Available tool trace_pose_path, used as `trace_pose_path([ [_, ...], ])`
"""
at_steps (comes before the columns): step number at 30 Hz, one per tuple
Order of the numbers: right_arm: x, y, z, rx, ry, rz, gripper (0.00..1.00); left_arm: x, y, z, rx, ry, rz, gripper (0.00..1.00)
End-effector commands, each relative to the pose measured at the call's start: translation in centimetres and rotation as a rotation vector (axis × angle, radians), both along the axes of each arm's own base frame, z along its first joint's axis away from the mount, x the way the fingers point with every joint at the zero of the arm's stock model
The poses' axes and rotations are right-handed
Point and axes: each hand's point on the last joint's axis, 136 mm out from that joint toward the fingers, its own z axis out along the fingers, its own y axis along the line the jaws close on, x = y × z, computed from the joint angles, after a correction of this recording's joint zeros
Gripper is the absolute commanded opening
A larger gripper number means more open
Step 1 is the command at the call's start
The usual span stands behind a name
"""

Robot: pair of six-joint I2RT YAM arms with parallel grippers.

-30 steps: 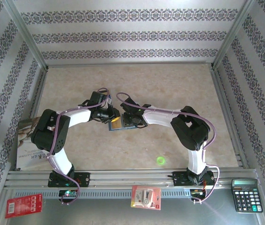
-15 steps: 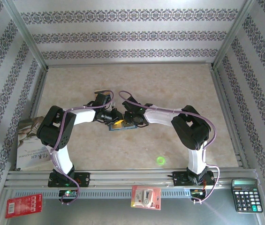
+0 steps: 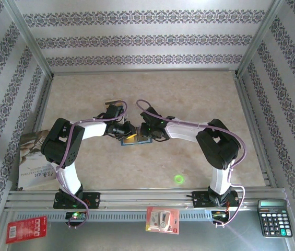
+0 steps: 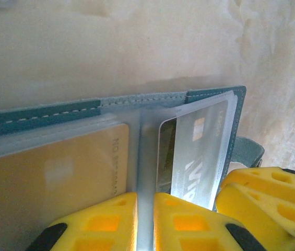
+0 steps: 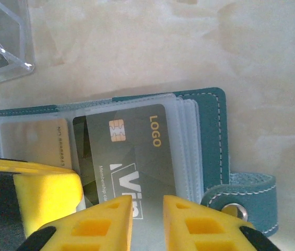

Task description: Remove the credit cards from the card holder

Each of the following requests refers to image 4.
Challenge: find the teal leather card holder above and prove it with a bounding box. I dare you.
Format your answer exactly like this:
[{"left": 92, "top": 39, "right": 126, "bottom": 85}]
[{"left": 0, "top": 85, "right": 266, "bottom": 251}]

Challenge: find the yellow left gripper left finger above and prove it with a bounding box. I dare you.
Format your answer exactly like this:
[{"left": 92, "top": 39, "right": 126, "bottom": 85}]
[{"left": 26, "top": 192, "right": 139, "bottom": 251}]

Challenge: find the dark picture credit card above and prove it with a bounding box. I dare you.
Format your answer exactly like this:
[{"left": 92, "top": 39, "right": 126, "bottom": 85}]
[{"left": 157, "top": 118, "right": 178, "bottom": 196}]

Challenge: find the gold credit card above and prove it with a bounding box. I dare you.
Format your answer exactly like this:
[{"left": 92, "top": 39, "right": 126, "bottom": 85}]
[{"left": 0, "top": 123, "right": 131, "bottom": 251}]

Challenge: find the silver credit card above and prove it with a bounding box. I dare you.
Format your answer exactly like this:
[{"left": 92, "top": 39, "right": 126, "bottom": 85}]
[{"left": 170, "top": 100, "right": 229, "bottom": 210}]

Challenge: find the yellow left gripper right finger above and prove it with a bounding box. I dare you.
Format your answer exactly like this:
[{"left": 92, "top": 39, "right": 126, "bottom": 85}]
[{"left": 154, "top": 192, "right": 268, "bottom": 251}]

